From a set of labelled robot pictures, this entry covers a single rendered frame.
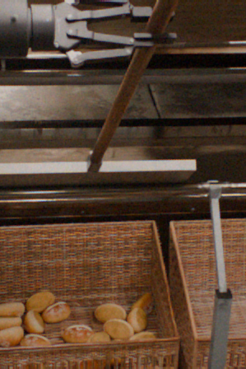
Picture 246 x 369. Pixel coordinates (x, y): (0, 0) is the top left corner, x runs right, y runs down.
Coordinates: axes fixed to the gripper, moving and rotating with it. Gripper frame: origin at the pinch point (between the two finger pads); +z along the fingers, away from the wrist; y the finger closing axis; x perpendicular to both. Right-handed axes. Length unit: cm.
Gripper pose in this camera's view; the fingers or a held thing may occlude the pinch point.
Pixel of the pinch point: (153, 27)
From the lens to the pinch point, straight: 166.5
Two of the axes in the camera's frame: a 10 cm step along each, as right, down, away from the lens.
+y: 0.6, 9.8, -1.9
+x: 1.4, -2.0, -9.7
